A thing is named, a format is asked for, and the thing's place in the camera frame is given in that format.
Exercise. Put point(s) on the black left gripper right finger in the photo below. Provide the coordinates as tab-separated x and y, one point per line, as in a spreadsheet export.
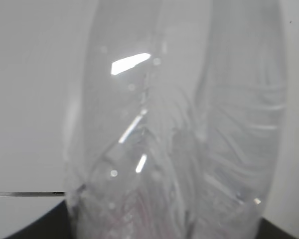
269	230

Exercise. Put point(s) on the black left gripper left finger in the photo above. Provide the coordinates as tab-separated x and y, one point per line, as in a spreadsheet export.
53	225

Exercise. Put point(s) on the clear water bottle red label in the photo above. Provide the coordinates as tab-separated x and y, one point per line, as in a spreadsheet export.
173	126

